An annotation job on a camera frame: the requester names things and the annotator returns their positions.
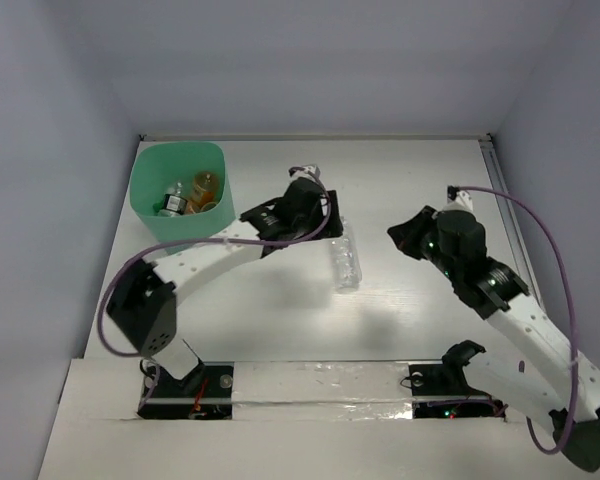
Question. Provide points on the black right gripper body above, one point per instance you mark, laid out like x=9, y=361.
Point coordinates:
x=422, y=237

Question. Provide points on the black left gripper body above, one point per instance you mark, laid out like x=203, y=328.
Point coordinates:
x=333, y=215

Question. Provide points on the clear crushed water bottle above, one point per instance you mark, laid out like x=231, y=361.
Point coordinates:
x=346, y=268

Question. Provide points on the orange juice bottle gold cap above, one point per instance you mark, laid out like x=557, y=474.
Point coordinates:
x=206, y=182

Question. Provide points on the small orange juice bottle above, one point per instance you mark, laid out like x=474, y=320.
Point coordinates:
x=204, y=203

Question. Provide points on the clear bottle black cap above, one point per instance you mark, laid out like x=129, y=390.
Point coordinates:
x=174, y=201

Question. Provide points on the green plastic soda bottle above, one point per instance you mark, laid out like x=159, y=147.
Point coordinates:
x=159, y=206

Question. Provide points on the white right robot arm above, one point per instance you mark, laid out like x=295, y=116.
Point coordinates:
x=565, y=400

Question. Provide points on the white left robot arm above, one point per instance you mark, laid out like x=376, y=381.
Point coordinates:
x=143, y=298

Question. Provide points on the green plastic bin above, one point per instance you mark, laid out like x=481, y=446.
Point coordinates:
x=159, y=167

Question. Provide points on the silver foil tape strip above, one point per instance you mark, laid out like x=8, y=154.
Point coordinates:
x=320, y=391

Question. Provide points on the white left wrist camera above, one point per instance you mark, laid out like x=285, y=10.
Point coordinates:
x=310, y=172

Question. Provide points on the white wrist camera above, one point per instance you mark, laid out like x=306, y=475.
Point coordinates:
x=458, y=200
x=310, y=172

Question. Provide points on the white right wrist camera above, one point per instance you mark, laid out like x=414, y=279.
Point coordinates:
x=458, y=200

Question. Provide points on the aluminium table edge rail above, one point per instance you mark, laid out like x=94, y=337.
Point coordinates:
x=508, y=214

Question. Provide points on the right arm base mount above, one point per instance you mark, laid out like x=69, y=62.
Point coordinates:
x=440, y=389

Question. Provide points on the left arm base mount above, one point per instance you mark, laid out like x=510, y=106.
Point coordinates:
x=204, y=394

